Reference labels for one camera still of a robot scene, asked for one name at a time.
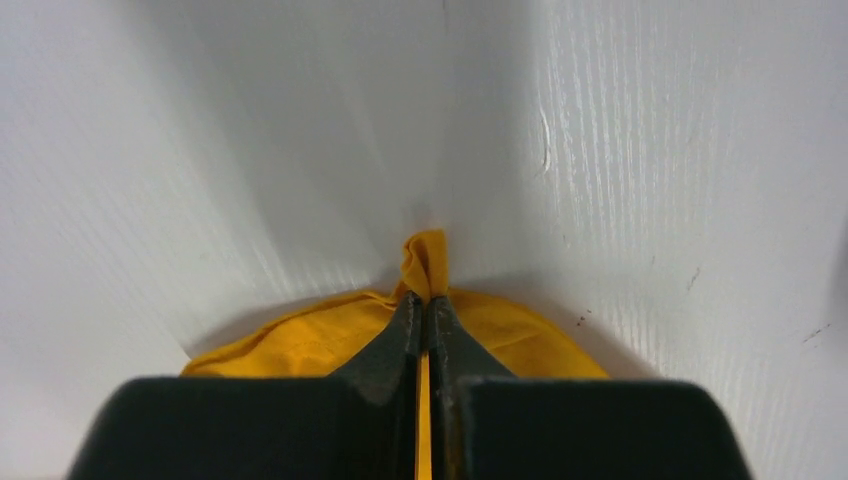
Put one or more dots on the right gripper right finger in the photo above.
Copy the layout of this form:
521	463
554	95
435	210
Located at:
488	423

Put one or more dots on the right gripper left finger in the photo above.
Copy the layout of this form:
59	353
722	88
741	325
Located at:
358	422

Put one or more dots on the yellow t-shirt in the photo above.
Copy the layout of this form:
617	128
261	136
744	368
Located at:
315	340

